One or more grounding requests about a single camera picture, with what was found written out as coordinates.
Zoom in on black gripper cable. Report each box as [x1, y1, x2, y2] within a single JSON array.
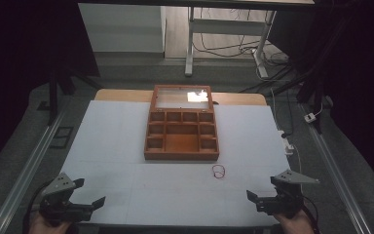
[[21, 183, 48, 234], [302, 195, 321, 234]]

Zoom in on person's left hand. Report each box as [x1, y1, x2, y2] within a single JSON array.
[[28, 211, 75, 234]]

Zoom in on white desk frame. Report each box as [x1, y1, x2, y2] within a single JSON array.
[[184, 6, 278, 79]]

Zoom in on black floor cables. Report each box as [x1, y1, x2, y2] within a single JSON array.
[[192, 7, 290, 66]]

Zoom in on person's right hand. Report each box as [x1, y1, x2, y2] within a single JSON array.
[[272, 210, 317, 234]]

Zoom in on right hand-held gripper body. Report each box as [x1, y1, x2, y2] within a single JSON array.
[[256, 169, 320, 219]]

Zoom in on brown wooden compartment box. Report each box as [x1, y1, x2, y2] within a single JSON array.
[[143, 84, 221, 162]]

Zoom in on black stand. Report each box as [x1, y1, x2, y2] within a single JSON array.
[[266, 9, 358, 135], [46, 68, 102, 127]]

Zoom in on white power strip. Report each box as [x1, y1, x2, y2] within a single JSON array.
[[278, 129, 295, 156]]

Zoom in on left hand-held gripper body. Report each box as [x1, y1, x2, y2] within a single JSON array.
[[39, 172, 94, 225]]

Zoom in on white table mat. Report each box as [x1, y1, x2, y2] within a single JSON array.
[[60, 99, 290, 228]]

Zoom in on metal floor rail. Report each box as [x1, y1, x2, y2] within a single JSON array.
[[299, 102, 374, 234], [0, 105, 66, 234]]

